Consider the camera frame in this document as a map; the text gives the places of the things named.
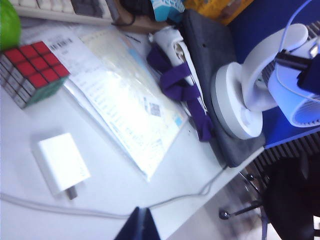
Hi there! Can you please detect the teal and white packet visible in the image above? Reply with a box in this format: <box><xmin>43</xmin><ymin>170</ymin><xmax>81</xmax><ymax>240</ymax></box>
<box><xmin>149</xmin><ymin>0</ymin><xmax>186</xmax><ymax>22</ymax></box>

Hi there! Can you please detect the black mouse cable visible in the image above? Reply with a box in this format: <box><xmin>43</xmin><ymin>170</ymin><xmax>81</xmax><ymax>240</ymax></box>
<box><xmin>112</xmin><ymin>13</ymin><xmax>137</xmax><ymax>28</ymax></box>

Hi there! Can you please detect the thin white type-c cable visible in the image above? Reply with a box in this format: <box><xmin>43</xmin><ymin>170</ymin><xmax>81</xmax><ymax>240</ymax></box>
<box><xmin>274</xmin><ymin>0</ymin><xmax>320</xmax><ymax>101</ymax></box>

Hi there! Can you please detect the small green toy apple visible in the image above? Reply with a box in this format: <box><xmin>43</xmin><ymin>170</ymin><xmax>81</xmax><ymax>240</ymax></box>
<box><xmin>0</xmin><ymin>0</ymin><xmax>22</xmax><ymax>51</ymax></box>

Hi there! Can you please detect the purple fabric strap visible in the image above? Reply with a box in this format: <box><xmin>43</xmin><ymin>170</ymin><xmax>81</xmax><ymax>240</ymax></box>
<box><xmin>146</xmin><ymin>44</ymin><xmax>215</xmax><ymax>142</ymax></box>

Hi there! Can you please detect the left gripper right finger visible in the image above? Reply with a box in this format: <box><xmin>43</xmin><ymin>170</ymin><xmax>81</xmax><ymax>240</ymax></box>
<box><xmin>142</xmin><ymin>207</ymin><xmax>161</xmax><ymax>240</ymax></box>

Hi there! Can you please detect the white and grey keyboard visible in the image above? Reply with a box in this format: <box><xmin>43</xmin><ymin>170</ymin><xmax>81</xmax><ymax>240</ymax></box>
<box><xmin>11</xmin><ymin>0</ymin><xmax>118</xmax><ymax>26</ymax></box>

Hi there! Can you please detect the black office chair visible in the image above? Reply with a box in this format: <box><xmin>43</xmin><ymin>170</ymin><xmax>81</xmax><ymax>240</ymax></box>
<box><xmin>218</xmin><ymin>154</ymin><xmax>320</xmax><ymax>240</ymax></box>

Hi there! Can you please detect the yellow package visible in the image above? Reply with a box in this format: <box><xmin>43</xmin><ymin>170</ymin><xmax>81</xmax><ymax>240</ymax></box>
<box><xmin>183</xmin><ymin>0</ymin><xmax>255</xmax><ymax>26</ymax></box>

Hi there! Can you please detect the rubik's cube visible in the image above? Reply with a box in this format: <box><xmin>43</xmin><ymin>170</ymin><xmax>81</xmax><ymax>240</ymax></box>
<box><xmin>0</xmin><ymin>41</ymin><xmax>71</xmax><ymax>110</ymax></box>

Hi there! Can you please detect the grey felt bag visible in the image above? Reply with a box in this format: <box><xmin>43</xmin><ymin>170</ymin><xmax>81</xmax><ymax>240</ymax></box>
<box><xmin>181</xmin><ymin>9</ymin><xmax>266</xmax><ymax>168</ymax></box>

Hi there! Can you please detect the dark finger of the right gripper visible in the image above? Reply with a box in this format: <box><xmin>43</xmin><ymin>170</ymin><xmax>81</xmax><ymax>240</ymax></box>
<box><xmin>274</xmin><ymin>49</ymin><xmax>310</xmax><ymax>71</ymax></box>
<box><xmin>296</xmin><ymin>58</ymin><xmax>320</xmax><ymax>96</ymax></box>

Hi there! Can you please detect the white desk fan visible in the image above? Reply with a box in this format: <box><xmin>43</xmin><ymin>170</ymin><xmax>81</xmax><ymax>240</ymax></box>
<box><xmin>211</xmin><ymin>22</ymin><xmax>320</xmax><ymax>141</ymax></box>

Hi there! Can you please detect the white charging plug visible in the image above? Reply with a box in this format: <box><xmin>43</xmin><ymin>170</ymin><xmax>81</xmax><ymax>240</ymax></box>
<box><xmin>37</xmin><ymin>132</ymin><xmax>91</xmax><ymax>201</ymax></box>

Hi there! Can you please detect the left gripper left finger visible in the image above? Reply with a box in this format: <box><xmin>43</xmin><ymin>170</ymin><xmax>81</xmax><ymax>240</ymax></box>
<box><xmin>113</xmin><ymin>206</ymin><xmax>143</xmax><ymax>240</ymax></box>

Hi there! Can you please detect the thick white cable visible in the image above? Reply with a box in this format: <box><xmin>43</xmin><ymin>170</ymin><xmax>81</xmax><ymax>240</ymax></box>
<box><xmin>0</xmin><ymin>164</ymin><xmax>228</xmax><ymax>221</ymax></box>

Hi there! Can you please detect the clear plastic document folder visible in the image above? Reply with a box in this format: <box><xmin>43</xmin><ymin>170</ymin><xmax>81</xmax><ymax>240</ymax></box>
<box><xmin>21</xmin><ymin>23</ymin><xmax>190</xmax><ymax>182</ymax></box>

